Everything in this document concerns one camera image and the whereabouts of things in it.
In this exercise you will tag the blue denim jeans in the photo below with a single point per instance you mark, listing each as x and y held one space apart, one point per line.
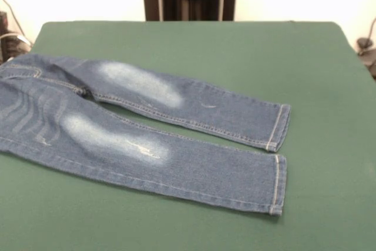
205 171

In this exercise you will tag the dark green table cloth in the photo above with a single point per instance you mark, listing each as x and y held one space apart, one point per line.
188 57

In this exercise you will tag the black equipment pile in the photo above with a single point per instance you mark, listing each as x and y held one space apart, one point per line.
11 48

